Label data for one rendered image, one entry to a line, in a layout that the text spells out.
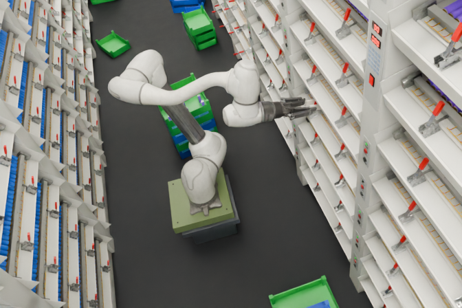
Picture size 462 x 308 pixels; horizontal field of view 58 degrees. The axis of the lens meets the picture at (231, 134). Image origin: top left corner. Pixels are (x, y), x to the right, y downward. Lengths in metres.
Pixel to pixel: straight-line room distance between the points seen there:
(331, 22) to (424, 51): 0.50
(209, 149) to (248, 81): 0.70
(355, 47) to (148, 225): 1.79
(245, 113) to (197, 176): 0.55
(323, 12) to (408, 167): 0.57
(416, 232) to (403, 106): 0.42
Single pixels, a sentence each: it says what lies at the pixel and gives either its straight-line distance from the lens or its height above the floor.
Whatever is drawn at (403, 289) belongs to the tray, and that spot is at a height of 0.56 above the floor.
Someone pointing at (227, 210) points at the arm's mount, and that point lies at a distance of 2.26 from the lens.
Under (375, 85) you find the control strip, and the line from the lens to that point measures 1.16.
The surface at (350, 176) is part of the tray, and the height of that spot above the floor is 0.76.
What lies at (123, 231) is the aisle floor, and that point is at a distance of 2.71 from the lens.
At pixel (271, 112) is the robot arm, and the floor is 0.91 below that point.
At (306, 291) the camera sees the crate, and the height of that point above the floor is 0.00.
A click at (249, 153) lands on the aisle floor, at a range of 2.79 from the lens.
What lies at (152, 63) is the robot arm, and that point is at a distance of 2.01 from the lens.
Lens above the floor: 2.14
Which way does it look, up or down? 47 degrees down
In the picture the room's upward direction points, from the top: 15 degrees counter-clockwise
